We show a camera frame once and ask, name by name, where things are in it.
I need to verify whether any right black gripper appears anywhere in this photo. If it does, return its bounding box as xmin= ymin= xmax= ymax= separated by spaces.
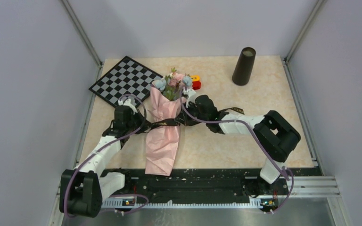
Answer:
xmin=175 ymin=100 xmax=209 ymax=127

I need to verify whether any black ribbon with gold lettering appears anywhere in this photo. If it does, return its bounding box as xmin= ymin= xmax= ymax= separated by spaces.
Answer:
xmin=137 ymin=107 xmax=244 ymax=134

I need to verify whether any pink flower bouquet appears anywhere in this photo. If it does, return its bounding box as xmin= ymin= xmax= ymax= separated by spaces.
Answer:
xmin=145 ymin=67 xmax=192 ymax=176

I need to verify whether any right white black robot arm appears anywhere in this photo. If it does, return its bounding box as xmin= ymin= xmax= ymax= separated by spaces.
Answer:
xmin=181 ymin=95 xmax=301 ymax=194

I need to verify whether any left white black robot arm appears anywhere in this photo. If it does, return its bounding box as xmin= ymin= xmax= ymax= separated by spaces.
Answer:
xmin=59 ymin=104 xmax=147 ymax=218

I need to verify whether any dark brown tall vase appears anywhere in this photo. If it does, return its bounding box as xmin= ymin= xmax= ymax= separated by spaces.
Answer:
xmin=232 ymin=47 xmax=256 ymax=86

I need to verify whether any red toy block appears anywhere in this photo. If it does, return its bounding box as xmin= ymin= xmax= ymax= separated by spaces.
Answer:
xmin=192 ymin=81 xmax=201 ymax=90

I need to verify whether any black and white checkerboard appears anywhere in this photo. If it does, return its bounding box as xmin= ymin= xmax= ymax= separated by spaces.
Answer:
xmin=89 ymin=56 xmax=163 ymax=107

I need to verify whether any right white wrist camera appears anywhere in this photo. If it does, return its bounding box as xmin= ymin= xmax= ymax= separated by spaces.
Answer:
xmin=182 ymin=88 xmax=197 ymax=108

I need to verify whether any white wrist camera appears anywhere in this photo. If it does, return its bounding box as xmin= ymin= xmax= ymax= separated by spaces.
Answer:
xmin=117 ymin=97 xmax=138 ymax=114
xmin=182 ymin=88 xmax=197 ymax=108

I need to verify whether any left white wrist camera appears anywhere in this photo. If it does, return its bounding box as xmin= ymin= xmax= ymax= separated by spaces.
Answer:
xmin=117 ymin=97 xmax=138 ymax=114

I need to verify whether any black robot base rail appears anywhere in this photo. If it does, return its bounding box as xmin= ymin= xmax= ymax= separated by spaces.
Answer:
xmin=103 ymin=168 xmax=322 ymax=205

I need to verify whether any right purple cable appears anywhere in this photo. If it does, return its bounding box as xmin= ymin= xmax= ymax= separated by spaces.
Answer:
xmin=179 ymin=86 xmax=295 ymax=215

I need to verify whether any purple cable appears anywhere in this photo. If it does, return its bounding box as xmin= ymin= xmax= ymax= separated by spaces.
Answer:
xmin=63 ymin=94 xmax=150 ymax=218
xmin=179 ymin=86 xmax=295 ymax=215

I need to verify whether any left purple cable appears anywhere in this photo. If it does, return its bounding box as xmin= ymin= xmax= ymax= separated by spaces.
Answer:
xmin=63 ymin=94 xmax=150 ymax=218

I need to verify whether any white slotted cable duct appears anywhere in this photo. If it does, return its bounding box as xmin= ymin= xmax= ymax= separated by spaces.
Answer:
xmin=101 ymin=198 xmax=276 ymax=209

